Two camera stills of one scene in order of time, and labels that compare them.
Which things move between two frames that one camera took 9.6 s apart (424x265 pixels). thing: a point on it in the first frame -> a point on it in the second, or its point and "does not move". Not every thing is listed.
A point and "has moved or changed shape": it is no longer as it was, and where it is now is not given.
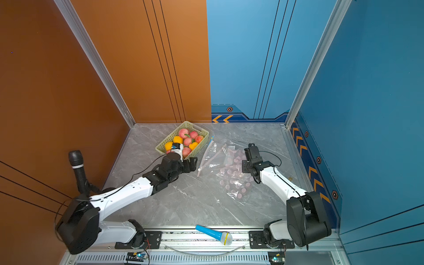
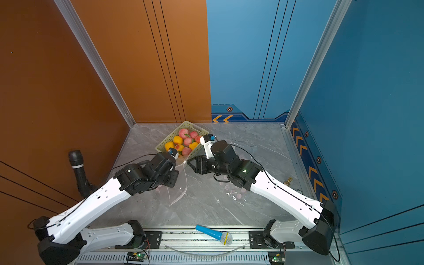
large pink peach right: [199, 138] does not move
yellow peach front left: [168, 146] does not move
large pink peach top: [182, 132] does not move
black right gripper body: [246, 166] -> [205, 164]
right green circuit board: [276, 258] does not move
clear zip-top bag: [211, 162] has moved or changed shape
